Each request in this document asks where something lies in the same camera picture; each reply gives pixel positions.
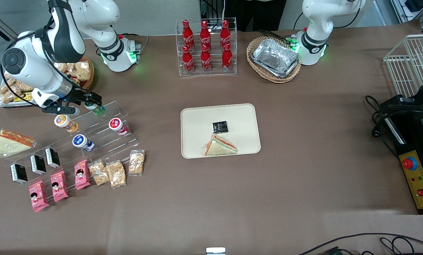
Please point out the orange gum bottle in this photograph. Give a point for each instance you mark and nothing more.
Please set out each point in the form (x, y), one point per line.
(65, 122)

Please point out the red cola bottle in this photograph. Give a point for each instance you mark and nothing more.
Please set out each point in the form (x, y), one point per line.
(205, 33)
(227, 58)
(225, 32)
(206, 61)
(188, 62)
(187, 33)

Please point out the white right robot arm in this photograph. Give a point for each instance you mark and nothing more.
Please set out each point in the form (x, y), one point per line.
(34, 71)

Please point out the red gum bottle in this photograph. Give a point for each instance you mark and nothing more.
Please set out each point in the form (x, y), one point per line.
(117, 126)

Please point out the white rectangular tray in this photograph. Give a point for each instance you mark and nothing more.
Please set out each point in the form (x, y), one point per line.
(0, 103)

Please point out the black tissue pack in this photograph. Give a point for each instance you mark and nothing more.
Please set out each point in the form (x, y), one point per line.
(220, 126)
(38, 164)
(19, 173)
(53, 157)

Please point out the aluminium foil tray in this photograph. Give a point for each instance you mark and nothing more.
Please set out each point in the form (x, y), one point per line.
(275, 58)

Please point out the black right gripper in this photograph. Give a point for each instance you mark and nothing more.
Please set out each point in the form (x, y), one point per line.
(79, 96)

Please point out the wrapped triangular sandwich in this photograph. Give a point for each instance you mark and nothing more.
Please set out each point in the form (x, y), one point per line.
(11, 143)
(220, 147)

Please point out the pink snack pack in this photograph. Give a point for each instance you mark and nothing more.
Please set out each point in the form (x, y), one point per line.
(38, 196)
(82, 174)
(59, 186)

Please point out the blue gum bottle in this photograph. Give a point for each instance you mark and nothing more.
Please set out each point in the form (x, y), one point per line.
(82, 142)

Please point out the metal frame shelf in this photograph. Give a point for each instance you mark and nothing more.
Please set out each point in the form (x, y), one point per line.
(410, 9)

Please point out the beige plastic tray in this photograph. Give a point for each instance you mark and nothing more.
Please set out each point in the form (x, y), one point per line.
(197, 131)

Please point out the round wicker basket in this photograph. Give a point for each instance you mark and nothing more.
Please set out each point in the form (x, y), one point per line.
(92, 75)
(261, 72)

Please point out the clear acrylic bottle rack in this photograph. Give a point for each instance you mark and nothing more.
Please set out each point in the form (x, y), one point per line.
(214, 72)

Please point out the green gum bottle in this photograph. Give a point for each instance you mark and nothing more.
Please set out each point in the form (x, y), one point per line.
(98, 110)

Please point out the red emergency stop button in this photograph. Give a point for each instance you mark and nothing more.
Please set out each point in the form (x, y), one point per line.
(409, 163)

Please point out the clear acrylic stepped stand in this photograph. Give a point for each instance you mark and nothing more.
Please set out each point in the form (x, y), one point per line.
(105, 145)

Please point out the black sealing machine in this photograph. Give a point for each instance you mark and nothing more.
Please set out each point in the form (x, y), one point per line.
(410, 136)

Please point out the clear puffed snack pack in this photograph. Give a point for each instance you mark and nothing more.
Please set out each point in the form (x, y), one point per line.
(83, 71)
(11, 83)
(99, 173)
(116, 174)
(60, 67)
(137, 163)
(6, 96)
(71, 69)
(25, 87)

